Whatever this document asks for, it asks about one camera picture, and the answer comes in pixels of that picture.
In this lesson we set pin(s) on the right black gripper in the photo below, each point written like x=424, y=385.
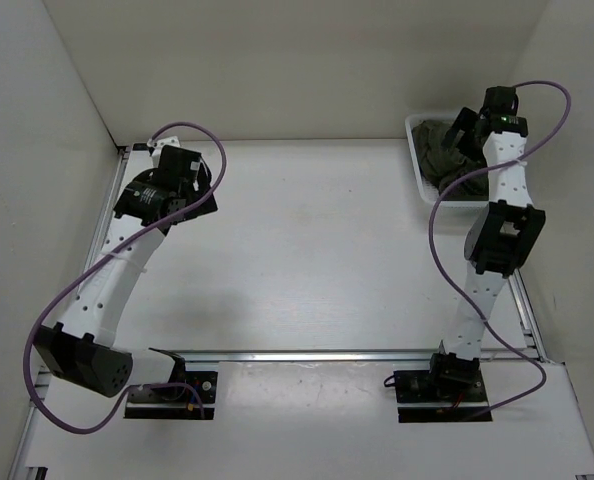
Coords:
x=466, y=122

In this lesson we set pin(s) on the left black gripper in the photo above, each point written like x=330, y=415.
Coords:
x=202, y=188

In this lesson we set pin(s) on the olive green shorts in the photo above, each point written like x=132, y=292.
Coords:
x=440, y=166

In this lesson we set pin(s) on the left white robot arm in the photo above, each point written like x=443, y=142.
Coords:
x=79, y=347

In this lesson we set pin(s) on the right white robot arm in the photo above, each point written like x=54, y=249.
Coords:
x=497, y=244

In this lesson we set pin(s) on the white perforated plastic basket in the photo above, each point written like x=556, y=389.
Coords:
x=428, y=193

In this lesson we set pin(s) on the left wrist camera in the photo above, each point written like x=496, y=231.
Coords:
x=174, y=166

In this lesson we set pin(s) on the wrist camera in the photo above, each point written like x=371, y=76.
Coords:
x=174, y=166
x=499, y=101

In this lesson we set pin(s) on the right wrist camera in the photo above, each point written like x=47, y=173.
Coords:
x=499, y=101

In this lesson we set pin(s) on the left aluminium rail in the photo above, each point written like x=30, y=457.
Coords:
x=17, y=469

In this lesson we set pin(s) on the aluminium rail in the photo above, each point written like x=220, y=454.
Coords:
x=305, y=356
x=527, y=316
x=17, y=469

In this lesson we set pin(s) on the right aluminium rail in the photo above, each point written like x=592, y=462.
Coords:
x=527, y=316

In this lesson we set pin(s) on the front aluminium rail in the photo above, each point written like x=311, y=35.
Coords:
x=305, y=356

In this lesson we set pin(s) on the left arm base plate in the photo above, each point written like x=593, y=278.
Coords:
x=196, y=403

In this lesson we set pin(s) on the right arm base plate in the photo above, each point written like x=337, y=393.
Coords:
x=418, y=401

